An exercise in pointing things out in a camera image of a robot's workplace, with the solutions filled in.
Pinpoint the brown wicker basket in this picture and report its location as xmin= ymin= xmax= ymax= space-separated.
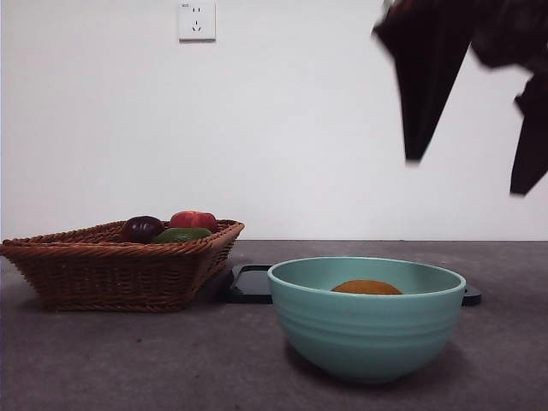
xmin=0 ymin=218 xmax=245 ymax=313

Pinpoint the brown kiwi fruit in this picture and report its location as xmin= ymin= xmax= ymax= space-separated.
xmin=331 ymin=278 xmax=403 ymax=296

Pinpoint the green avocado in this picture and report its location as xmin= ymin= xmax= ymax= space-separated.
xmin=149 ymin=226 xmax=214 ymax=245

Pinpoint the black rectangular tray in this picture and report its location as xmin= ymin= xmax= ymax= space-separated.
xmin=220 ymin=264 xmax=481 ymax=307

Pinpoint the teal ribbed bowl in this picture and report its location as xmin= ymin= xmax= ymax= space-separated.
xmin=267 ymin=255 xmax=467 ymax=384

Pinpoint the dark purple plum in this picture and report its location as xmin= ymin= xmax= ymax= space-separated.
xmin=121 ymin=215 xmax=165 ymax=244

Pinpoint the white wall socket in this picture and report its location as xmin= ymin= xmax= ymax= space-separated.
xmin=178 ymin=0 xmax=217 ymax=43

